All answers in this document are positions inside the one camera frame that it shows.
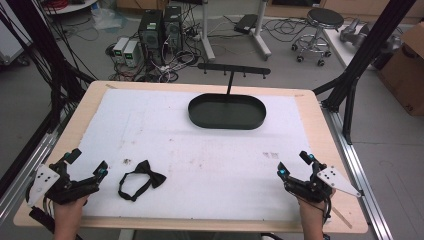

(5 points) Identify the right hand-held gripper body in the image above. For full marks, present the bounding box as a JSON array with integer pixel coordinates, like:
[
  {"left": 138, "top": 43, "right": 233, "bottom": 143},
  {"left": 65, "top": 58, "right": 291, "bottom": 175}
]
[{"left": 285, "top": 164, "right": 363, "bottom": 204}]

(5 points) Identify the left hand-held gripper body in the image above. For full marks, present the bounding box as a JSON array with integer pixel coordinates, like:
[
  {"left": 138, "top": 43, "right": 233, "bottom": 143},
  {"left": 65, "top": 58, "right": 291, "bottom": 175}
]
[{"left": 26, "top": 159, "right": 101, "bottom": 206}]

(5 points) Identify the black bow tie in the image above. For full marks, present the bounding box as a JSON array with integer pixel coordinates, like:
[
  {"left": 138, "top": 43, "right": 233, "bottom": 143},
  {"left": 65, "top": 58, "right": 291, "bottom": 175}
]
[{"left": 117, "top": 159, "right": 168, "bottom": 203}]

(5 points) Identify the black tray stand with hooks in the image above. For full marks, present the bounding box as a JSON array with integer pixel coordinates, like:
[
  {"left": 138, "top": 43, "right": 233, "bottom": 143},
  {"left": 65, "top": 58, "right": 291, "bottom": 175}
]
[{"left": 187, "top": 62, "right": 272, "bottom": 131}]

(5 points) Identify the person's left hand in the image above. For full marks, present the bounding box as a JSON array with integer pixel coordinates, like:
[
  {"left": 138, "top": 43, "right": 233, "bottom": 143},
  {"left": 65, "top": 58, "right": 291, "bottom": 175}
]
[{"left": 53, "top": 194, "right": 90, "bottom": 229}]

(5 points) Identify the person's right hand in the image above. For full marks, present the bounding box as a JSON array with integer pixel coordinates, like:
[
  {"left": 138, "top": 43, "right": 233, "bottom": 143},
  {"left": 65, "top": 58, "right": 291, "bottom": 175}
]
[{"left": 297, "top": 188, "right": 337, "bottom": 228}]

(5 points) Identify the white table mat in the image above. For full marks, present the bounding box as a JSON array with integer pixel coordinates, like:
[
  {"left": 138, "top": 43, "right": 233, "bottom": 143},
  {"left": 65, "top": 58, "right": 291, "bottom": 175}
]
[{"left": 68, "top": 88, "right": 329, "bottom": 223}]

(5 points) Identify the white low platform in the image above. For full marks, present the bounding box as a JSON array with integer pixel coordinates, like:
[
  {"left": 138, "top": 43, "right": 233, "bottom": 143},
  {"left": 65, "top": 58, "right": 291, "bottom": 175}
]
[{"left": 322, "top": 23, "right": 379, "bottom": 72}]

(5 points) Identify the white power supply unit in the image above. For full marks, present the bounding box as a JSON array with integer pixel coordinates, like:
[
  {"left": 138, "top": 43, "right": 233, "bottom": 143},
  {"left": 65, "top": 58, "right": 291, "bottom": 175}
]
[
  {"left": 112, "top": 36, "right": 130, "bottom": 59},
  {"left": 122, "top": 40, "right": 141, "bottom": 68}
]

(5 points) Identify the brown cardboard box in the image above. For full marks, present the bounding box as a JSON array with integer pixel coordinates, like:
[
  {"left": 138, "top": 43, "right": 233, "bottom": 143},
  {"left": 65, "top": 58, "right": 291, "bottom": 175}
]
[{"left": 376, "top": 21, "right": 424, "bottom": 117}]

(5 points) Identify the white desk leg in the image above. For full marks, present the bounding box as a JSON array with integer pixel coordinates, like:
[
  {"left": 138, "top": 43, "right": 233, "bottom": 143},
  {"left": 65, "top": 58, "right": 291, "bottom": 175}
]
[
  {"left": 250, "top": 0, "right": 273, "bottom": 62},
  {"left": 199, "top": 0, "right": 217, "bottom": 63}
]

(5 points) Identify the black round rolling stool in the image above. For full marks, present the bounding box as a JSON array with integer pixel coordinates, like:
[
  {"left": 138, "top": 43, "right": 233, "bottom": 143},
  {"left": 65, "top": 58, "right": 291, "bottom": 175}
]
[{"left": 291, "top": 7, "right": 345, "bottom": 67}]

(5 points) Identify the clear plastic bag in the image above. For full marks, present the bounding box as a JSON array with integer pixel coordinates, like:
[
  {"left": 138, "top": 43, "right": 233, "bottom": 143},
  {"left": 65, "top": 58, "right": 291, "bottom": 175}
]
[{"left": 90, "top": 5, "right": 129, "bottom": 32}]

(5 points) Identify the black computer tower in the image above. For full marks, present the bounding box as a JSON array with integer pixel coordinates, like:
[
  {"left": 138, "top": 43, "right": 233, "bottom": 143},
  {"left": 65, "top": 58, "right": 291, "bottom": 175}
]
[
  {"left": 162, "top": 5, "right": 185, "bottom": 54},
  {"left": 137, "top": 9, "right": 165, "bottom": 67}
]

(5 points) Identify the black flat box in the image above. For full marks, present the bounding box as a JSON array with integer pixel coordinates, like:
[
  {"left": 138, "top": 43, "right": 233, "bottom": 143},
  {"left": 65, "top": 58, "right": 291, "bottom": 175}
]
[{"left": 233, "top": 13, "right": 259, "bottom": 35}]

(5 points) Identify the white round table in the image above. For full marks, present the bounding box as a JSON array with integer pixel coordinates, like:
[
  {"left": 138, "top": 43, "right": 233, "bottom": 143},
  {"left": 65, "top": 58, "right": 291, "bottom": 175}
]
[{"left": 42, "top": 0, "right": 100, "bottom": 16}]

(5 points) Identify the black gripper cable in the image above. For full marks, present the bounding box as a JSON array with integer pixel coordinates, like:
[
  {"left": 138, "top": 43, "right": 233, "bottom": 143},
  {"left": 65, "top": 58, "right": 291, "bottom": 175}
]
[{"left": 294, "top": 194, "right": 334, "bottom": 225}]

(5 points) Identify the black wrist strap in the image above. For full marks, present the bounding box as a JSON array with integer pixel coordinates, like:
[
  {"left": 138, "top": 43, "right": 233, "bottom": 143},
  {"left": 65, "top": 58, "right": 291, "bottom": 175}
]
[{"left": 28, "top": 205, "right": 57, "bottom": 235}]

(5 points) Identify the aluminium rail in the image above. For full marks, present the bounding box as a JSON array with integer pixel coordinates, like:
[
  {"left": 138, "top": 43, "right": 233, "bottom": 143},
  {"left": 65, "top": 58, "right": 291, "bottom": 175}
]
[
  {"left": 320, "top": 101, "right": 395, "bottom": 240},
  {"left": 0, "top": 111, "right": 74, "bottom": 223}
]

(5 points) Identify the black frame with cables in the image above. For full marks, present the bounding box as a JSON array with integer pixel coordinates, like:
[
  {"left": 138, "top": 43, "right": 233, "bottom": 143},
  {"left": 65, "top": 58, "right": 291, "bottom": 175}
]
[{"left": 0, "top": 0, "right": 98, "bottom": 134}]

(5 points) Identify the black frame strut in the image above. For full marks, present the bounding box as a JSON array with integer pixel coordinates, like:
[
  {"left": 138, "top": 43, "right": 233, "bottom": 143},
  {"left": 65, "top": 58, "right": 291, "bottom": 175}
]
[{"left": 312, "top": 0, "right": 418, "bottom": 145}]

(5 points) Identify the tangle of floor cables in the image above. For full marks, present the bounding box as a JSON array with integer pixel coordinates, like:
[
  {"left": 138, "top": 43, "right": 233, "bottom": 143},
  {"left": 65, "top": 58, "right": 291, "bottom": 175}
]
[{"left": 105, "top": 43, "right": 203, "bottom": 83}]

